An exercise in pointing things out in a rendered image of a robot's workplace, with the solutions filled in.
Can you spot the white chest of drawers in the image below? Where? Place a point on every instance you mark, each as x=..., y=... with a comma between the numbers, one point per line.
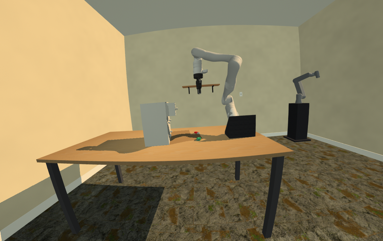
x=154, y=123

